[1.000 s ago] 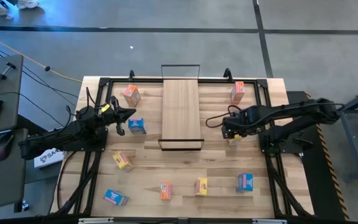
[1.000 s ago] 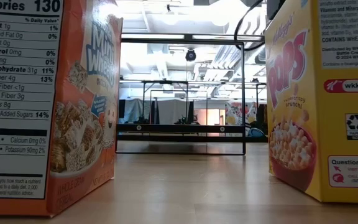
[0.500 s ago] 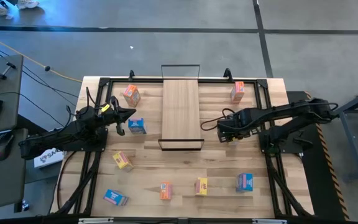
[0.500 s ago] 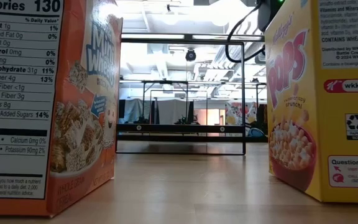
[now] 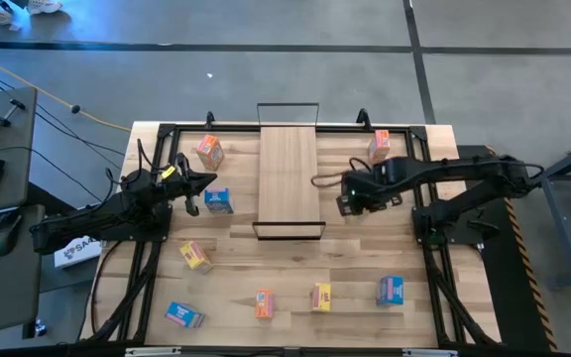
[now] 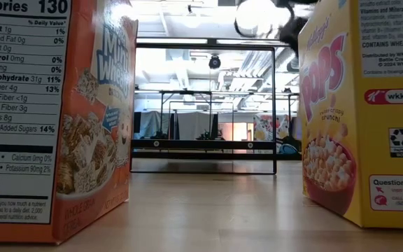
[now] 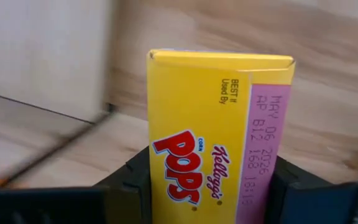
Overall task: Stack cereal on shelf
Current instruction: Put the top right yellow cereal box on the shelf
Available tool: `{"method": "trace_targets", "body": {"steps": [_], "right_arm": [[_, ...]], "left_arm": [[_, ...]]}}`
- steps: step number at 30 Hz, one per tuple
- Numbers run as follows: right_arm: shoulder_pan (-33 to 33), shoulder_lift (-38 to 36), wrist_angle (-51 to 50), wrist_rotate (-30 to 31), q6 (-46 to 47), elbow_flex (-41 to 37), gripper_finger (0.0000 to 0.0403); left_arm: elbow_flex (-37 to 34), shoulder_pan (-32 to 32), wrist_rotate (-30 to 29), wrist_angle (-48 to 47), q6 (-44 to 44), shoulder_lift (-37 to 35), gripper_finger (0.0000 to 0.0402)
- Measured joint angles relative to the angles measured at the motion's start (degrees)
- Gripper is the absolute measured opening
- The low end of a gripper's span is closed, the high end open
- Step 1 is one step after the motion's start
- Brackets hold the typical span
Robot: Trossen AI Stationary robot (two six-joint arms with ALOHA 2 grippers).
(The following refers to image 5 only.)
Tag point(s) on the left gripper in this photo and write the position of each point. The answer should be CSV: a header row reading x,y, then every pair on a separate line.
x,y
169,187

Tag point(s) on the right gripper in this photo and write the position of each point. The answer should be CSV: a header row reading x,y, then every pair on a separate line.
x,y
365,196

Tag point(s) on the blue Rice Krispies cereal box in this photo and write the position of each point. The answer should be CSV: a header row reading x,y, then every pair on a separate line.
x,y
390,290
182,314
218,201

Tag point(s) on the orange Mini Wheats cereal box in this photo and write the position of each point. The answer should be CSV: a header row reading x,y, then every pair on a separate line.
x,y
264,303
210,153
379,144

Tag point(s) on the yellow Corn Pops cereal box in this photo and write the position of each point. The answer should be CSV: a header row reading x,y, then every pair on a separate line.
x,y
194,255
321,296

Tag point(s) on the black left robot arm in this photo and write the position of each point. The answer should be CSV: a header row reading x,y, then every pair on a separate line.
x,y
92,220

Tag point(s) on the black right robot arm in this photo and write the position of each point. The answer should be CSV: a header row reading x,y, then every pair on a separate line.
x,y
464,166

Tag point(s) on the white printed carton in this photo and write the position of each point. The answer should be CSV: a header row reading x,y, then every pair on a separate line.
x,y
75,254

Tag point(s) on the small black floor ball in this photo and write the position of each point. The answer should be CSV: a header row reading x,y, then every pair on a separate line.
x,y
75,109

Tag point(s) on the black mat with hazard stripes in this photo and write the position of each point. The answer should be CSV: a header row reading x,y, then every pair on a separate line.
x,y
498,277

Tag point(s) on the dark grey desk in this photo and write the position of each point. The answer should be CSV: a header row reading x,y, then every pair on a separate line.
x,y
18,149

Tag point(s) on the black computer mouse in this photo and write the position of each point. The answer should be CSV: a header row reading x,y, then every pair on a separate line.
x,y
5,230

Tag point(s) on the person's white shoe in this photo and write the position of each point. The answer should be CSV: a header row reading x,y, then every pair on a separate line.
x,y
45,6

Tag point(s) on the black aluminium table frame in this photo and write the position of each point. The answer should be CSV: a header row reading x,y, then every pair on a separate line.
x,y
216,128

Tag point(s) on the black frame mount clamp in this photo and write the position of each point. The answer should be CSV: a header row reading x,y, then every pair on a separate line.
x,y
209,120
363,119

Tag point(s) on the silver metal bracket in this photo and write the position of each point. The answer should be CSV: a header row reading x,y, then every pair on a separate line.
x,y
429,352
152,351

